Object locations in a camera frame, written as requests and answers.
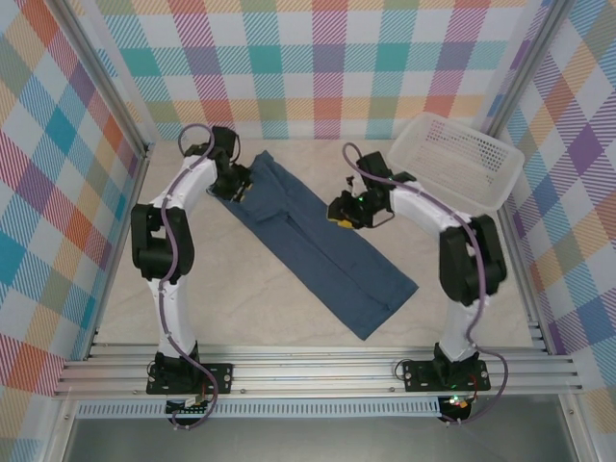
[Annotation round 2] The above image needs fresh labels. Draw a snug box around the aluminium frame post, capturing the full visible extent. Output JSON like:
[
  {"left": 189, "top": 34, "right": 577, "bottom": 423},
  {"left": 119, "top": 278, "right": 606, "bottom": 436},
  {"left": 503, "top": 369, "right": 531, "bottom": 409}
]
[
  {"left": 56, "top": 0, "right": 156, "bottom": 160},
  {"left": 479, "top": 0, "right": 579, "bottom": 141}
]

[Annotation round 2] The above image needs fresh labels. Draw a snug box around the blue t-shirt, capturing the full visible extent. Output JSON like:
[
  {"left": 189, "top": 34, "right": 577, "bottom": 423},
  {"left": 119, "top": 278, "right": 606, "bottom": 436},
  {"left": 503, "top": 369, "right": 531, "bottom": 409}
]
[{"left": 206, "top": 149, "right": 419, "bottom": 343}]

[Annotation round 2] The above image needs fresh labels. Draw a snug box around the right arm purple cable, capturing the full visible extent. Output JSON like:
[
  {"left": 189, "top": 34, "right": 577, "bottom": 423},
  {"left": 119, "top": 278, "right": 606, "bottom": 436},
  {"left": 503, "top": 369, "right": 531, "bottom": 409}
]
[{"left": 342, "top": 142, "right": 510, "bottom": 427}]

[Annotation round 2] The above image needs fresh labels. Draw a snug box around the aluminium side rail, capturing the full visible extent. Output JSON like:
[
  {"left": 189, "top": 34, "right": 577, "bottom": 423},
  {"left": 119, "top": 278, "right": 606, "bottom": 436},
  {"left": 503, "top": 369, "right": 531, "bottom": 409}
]
[
  {"left": 494, "top": 196, "right": 552, "bottom": 357},
  {"left": 85, "top": 143, "right": 151, "bottom": 360}
]

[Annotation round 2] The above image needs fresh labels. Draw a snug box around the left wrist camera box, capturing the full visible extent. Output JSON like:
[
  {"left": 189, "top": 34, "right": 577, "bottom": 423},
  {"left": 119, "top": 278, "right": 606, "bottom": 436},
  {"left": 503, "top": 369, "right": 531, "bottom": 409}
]
[{"left": 211, "top": 125, "right": 240, "bottom": 161}]

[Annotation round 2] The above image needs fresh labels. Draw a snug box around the white slotted cable duct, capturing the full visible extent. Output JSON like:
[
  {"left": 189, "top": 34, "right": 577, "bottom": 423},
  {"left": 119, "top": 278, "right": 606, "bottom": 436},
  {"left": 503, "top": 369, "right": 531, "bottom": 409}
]
[{"left": 76, "top": 401, "right": 442, "bottom": 420}]

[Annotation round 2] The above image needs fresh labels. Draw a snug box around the white plastic perforated basket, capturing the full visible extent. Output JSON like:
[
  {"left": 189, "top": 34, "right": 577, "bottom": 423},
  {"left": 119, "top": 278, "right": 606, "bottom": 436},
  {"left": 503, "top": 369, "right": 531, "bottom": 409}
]
[{"left": 387, "top": 113, "right": 526, "bottom": 212}]

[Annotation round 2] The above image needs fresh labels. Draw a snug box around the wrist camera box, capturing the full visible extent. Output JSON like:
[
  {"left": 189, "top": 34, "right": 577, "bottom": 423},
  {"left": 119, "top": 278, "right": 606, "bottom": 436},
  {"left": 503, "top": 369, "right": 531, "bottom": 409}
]
[
  {"left": 358, "top": 151, "right": 392, "bottom": 183},
  {"left": 211, "top": 125, "right": 240, "bottom": 161}
]

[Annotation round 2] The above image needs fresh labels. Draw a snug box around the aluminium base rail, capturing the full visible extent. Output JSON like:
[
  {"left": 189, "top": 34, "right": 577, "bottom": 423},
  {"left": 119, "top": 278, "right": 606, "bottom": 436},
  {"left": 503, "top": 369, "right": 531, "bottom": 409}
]
[{"left": 56, "top": 340, "right": 584, "bottom": 399}]

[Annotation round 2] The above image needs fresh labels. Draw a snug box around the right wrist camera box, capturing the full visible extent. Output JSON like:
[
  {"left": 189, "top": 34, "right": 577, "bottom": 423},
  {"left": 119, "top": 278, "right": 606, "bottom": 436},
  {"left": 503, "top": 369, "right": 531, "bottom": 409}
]
[{"left": 358, "top": 151, "right": 392, "bottom": 183}]

